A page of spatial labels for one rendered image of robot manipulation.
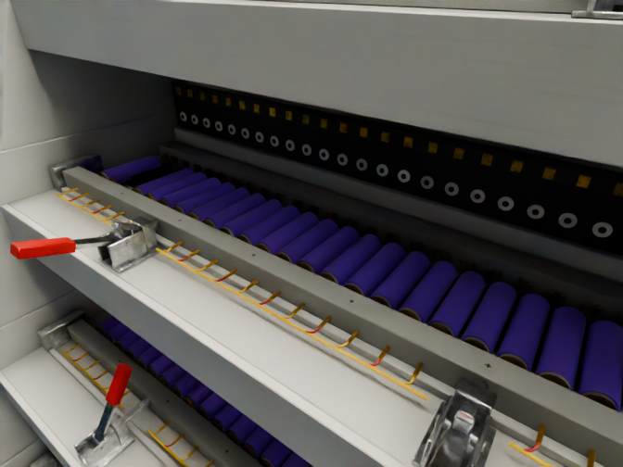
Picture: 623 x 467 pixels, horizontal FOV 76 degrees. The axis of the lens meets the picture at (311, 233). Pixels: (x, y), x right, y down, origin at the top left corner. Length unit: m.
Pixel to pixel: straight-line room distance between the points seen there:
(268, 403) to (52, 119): 0.37
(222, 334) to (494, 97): 0.20
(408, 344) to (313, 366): 0.06
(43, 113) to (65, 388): 0.29
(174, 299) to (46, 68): 0.29
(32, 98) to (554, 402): 0.48
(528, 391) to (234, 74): 0.23
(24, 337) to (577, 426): 0.52
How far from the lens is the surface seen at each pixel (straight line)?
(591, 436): 0.24
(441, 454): 0.19
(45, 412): 0.51
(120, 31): 0.34
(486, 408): 0.22
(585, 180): 0.32
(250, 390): 0.25
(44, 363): 0.56
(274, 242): 0.31
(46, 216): 0.45
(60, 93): 0.50
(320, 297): 0.25
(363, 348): 0.25
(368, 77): 0.20
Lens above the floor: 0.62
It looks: 14 degrees down
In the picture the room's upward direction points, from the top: 14 degrees clockwise
